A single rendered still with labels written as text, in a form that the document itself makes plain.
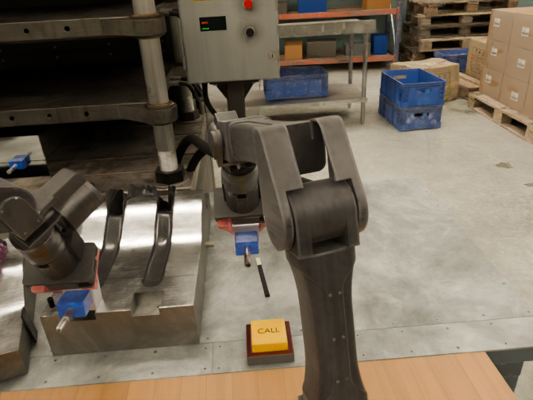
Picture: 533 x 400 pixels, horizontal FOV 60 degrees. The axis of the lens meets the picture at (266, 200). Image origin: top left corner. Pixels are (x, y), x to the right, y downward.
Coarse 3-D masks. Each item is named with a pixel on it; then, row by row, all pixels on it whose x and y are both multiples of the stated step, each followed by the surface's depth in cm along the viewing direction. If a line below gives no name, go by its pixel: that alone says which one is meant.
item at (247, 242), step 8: (248, 224) 88; (256, 224) 88; (240, 232) 88; (248, 232) 88; (256, 232) 88; (240, 240) 85; (248, 240) 85; (256, 240) 85; (240, 248) 85; (248, 248) 84; (256, 248) 85; (248, 256) 82; (248, 264) 81
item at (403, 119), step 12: (384, 96) 445; (384, 108) 448; (396, 108) 419; (408, 108) 408; (420, 108) 409; (432, 108) 410; (396, 120) 422; (408, 120) 414; (420, 120) 415; (432, 120) 416
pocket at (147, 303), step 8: (136, 296) 83; (144, 296) 83; (152, 296) 83; (160, 296) 83; (136, 304) 84; (144, 304) 84; (152, 304) 84; (160, 304) 84; (136, 312) 82; (144, 312) 82; (152, 312) 82
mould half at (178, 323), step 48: (192, 192) 109; (96, 240) 99; (144, 240) 99; (192, 240) 98; (144, 288) 84; (192, 288) 83; (48, 336) 80; (96, 336) 81; (144, 336) 81; (192, 336) 82
